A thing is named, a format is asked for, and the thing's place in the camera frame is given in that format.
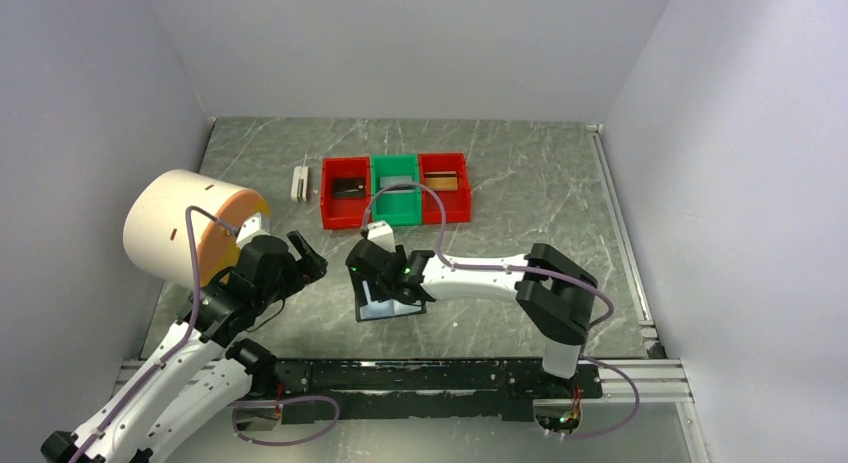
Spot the black leather card holder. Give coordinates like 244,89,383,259
355,281,426,322

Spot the green plastic bin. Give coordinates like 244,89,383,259
371,154,422,227

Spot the red plastic bin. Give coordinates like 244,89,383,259
418,152,472,223
320,156,371,230

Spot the gold card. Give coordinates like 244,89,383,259
423,172,460,191

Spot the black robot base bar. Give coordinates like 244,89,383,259
246,357,603,424

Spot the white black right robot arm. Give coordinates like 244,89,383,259
345,239,599,397

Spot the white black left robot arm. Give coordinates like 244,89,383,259
40,230,328,462

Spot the black card in bin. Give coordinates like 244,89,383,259
331,177,368,200

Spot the silver card in bin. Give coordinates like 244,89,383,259
378,175,415,192

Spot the small white clip block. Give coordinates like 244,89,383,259
290,165,310,203

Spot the white orange cylinder drum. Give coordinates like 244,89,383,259
123,169,270,288

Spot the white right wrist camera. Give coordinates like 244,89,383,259
366,221,395,250

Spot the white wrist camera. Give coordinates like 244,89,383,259
366,221,395,250
236,212,270,247

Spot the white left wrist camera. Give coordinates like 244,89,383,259
236,212,270,247

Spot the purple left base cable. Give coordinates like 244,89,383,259
230,394,340,447

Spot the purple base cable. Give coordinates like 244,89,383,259
543,357,643,444
230,394,340,447

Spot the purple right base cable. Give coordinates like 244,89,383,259
543,357,643,444

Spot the aluminium frame rail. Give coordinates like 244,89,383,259
89,123,713,463

